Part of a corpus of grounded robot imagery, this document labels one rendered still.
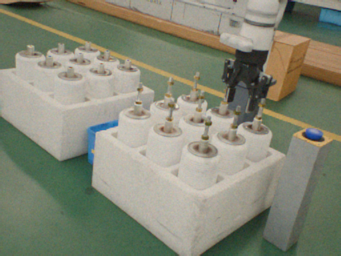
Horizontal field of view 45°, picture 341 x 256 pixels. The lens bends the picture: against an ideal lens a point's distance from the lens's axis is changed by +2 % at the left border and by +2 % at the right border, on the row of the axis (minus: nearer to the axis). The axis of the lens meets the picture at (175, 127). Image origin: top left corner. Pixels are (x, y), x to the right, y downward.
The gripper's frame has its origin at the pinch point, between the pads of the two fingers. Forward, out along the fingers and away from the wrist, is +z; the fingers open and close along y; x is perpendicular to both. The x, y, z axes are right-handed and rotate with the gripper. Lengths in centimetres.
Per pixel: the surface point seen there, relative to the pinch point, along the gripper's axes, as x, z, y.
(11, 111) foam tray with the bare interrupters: 33, 30, 74
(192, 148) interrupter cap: 13.8, 9.9, -0.9
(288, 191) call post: -6.9, 18.5, -16.0
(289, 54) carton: -98, 10, 59
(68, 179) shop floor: 29, 35, 33
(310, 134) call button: -8.4, 2.7, -15.9
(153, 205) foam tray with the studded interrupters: 20.2, 27.0, 2.6
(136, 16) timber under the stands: -115, 29, 230
